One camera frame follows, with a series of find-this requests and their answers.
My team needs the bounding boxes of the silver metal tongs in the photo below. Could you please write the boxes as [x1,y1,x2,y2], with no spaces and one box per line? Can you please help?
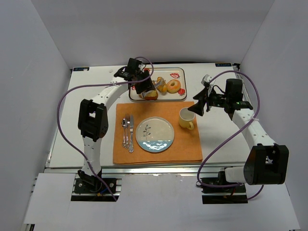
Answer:
[141,80,166,99]

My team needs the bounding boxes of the striped long bread roll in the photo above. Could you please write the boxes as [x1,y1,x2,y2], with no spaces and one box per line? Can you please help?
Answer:
[154,77,167,94]

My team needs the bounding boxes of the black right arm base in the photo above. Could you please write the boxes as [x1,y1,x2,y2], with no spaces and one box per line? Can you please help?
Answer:
[200,171,248,205]

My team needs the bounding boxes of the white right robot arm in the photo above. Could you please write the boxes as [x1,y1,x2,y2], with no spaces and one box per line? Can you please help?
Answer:
[189,76,289,188]

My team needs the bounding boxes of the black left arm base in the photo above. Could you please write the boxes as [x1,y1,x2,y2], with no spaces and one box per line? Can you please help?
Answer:
[71,170,121,202]

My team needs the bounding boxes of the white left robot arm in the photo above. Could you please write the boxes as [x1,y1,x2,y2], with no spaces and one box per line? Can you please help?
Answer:
[77,58,203,183]

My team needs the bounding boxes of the brown bread slice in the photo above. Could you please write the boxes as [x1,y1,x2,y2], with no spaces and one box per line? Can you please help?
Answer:
[139,90,158,101]

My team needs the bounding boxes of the yellow white mug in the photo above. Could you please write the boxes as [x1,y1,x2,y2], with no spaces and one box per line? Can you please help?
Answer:
[179,107,195,130]

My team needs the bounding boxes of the strawberry pattern tray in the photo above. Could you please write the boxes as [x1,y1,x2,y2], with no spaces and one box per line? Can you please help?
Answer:
[128,67,187,102]

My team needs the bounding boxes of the silver fork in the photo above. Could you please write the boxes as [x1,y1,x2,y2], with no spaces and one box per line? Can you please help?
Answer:
[125,114,130,149]

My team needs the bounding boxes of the right blue table label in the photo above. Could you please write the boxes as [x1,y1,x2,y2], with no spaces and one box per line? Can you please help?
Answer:
[215,63,232,67]

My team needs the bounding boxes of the blue table label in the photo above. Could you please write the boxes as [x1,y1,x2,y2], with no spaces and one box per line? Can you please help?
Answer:
[73,67,90,72]
[215,63,232,67]

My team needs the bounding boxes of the silver spoon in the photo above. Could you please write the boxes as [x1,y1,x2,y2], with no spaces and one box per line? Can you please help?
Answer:
[122,118,128,147]

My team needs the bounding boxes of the orange cloth placemat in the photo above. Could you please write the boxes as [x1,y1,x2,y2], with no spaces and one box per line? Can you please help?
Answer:
[113,102,203,165]

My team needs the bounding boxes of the white blue leaf plate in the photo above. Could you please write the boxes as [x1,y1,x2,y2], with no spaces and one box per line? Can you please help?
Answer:
[135,116,175,153]

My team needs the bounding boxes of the left blue table label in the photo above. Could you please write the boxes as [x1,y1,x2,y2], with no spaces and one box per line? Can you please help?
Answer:
[73,67,90,72]

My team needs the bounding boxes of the silver table knife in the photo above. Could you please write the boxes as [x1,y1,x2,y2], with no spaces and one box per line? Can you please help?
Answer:
[128,115,134,153]

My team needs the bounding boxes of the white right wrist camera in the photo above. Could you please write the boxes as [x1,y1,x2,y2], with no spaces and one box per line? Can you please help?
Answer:
[201,74,213,95]

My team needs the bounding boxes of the glazed ring donut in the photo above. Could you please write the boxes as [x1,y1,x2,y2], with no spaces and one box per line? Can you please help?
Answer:
[167,79,181,93]

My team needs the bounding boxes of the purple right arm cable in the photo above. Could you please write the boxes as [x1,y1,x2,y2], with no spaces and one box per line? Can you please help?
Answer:
[195,70,265,202]

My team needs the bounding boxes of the aluminium table frame rail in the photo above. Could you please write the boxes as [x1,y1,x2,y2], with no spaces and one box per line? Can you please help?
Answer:
[44,165,246,180]

